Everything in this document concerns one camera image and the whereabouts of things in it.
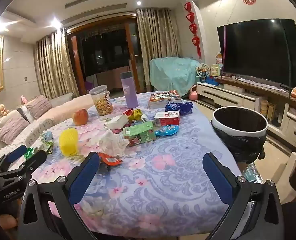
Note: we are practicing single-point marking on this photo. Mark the colourful book stack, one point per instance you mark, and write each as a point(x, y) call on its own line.
point(164, 97)

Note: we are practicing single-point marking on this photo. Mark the yellow foam fruit net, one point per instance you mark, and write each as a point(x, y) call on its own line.
point(68, 142)

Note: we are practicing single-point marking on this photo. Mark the toy ferris wheel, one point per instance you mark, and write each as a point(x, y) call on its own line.
point(203, 70)

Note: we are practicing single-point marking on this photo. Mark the black flat television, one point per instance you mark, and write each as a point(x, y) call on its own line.
point(260, 52)

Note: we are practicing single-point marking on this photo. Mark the green foil wrapper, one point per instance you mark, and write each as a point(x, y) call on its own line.
point(29, 153)

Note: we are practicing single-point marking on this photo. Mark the yellow snack packet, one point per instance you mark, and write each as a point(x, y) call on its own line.
point(137, 115)

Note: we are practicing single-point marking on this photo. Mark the person's left hand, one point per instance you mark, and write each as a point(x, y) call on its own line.
point(7, 221)

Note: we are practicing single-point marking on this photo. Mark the purple thermos bottle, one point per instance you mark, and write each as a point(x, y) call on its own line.
point(130, 95)

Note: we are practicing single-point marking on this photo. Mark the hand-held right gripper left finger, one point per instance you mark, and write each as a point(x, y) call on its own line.
point(85, 177)

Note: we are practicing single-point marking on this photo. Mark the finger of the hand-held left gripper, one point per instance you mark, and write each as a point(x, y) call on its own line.
point(15, 155)
point(35, 158)

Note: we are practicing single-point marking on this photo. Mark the white bin with black bag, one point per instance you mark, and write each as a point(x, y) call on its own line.
point(238, 147)

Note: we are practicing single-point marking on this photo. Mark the wooden framed glass door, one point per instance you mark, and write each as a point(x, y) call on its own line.
point(105, 50)

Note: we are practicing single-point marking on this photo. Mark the green drink carton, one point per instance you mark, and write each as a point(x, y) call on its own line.
point(139, 133)

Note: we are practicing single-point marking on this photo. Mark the red white milk carton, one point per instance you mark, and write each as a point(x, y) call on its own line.
point(168, 118)

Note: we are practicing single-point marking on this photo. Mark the orange red wrapper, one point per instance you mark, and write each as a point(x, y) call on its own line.
point(109, 158)

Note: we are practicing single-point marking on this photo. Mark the pink striped pillow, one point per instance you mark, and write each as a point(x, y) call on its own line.
point(12, 130)
point(39, 106)

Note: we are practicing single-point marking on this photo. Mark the blue white wrapper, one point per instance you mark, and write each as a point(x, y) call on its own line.
point(46, 136)

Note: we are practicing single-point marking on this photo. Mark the teal cloth cover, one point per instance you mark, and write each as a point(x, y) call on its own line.
point(173, 72)

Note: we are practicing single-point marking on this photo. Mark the cream sofa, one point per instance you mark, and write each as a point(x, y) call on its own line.
point(62, 107)

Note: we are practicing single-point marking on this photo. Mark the green white wrapper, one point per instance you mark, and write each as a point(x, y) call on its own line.
point(47, 147)

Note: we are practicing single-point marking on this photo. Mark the red hanging knot decoration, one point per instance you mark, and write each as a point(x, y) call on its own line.
point(190, 17)

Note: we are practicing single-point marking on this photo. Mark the red snack packet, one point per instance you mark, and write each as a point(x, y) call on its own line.
point(128, 112)

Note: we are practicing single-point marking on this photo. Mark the pink toy kettle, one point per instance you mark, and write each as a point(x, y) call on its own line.
point(193, 95)

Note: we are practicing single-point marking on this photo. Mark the colourful toy house box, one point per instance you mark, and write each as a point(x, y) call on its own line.
point(216, 70)

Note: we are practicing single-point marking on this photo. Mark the beige patterned curtain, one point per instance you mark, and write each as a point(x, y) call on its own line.
point(55, 67)
point(158, 37)

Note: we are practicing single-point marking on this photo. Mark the white tissue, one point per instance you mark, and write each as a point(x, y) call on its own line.
point(112, 143)
point(117, 123)

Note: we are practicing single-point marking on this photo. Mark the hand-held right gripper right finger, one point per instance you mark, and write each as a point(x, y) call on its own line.
point(218, 177)

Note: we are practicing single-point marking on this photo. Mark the white television cabinet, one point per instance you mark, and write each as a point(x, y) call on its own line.
point(225, 93)

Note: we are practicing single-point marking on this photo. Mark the clear jar of snack balls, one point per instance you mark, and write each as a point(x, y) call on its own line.
point(101, 105)

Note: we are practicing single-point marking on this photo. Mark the small plush toy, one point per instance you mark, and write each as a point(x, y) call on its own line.
point(3, 109)

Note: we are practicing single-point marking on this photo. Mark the blue cheese stick wrapper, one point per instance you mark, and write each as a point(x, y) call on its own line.
point(168, 130)

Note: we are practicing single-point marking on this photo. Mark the red apple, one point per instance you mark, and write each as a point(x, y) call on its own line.
point(80, 117)

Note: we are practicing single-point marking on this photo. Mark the blue snack packet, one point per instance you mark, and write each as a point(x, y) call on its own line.
point(180, 108)

